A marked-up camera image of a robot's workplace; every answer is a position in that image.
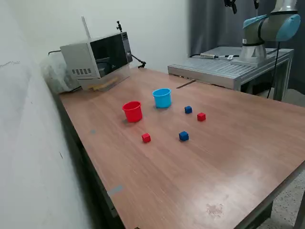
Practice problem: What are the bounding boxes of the blue plastic cup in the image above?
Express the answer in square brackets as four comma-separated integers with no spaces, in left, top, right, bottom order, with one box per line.
[152,88,172,109]

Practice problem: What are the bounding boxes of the long grey tape strip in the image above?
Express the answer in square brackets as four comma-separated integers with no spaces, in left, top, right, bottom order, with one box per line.
[107,185,124,197]

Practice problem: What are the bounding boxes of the wooden sticks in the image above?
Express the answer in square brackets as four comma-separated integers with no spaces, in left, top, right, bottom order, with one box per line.
[88,77,119,91]

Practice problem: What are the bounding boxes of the red plastic cup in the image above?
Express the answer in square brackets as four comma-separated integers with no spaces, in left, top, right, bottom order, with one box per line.
[122,101,143,123]

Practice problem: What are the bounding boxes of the silver microwave oven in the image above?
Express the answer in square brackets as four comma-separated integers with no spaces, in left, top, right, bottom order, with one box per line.
[59,31,133,79]

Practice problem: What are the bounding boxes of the clear acrylic stand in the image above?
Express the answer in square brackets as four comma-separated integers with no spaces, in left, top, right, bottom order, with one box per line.
[80,16,131,92]

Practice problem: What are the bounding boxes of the clear plastic bag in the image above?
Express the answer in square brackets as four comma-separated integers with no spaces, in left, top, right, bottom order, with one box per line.
[39,53,81,94]

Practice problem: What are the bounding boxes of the dark tape strip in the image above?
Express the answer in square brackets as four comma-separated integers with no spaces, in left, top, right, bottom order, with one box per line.
[176,80,197,89]

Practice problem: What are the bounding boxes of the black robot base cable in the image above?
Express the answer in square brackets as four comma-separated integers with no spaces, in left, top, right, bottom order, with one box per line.
[266,42,281,99]

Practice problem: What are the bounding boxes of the aluminium robot mounting table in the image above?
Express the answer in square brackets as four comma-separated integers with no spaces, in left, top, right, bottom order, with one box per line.
[167,46,295,102]

